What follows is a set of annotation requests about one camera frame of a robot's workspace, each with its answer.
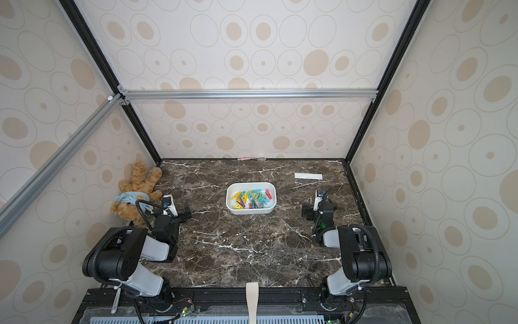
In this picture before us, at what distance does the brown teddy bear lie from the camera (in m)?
0.91

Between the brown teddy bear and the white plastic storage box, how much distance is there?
37 cm

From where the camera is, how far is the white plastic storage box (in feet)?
3.17
